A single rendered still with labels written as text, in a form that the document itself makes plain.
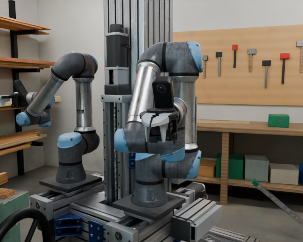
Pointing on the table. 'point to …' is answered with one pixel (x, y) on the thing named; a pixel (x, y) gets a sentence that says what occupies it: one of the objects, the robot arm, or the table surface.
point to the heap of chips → (3, 192)
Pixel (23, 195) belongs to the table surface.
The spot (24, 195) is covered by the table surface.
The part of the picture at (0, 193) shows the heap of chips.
